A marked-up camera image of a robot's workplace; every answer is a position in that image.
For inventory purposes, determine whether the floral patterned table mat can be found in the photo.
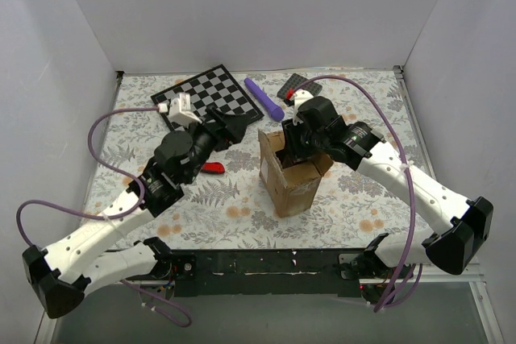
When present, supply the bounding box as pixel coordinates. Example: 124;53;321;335
85;70;429;250

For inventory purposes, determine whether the purple cylindrical handle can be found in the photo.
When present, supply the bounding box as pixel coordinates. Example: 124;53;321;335
244;77;285;122

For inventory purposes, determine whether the black white checkerboard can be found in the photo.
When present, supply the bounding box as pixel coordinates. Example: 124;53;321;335
151;64;264;124

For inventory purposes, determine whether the dark grey studded baseplate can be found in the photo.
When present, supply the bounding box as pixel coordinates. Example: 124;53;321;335
277;73;323;99

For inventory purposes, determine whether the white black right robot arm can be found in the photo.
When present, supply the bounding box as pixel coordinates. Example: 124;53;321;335
282;90;493;275

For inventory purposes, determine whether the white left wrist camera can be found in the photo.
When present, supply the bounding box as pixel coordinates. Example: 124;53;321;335
157;93;202;127

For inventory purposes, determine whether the brown cardboard express box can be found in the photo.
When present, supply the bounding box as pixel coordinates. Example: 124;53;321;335
258;130;333;218

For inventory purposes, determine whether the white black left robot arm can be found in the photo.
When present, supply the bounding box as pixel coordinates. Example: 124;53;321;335
22;106;248;319

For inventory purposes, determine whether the red black utility knife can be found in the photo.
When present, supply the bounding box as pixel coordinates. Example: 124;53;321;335
201;162;226;175

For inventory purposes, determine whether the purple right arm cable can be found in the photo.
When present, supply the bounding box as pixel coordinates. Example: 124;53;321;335
289;74;424;313

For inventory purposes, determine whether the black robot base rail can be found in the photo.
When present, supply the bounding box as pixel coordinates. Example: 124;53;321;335
124;247;404;309

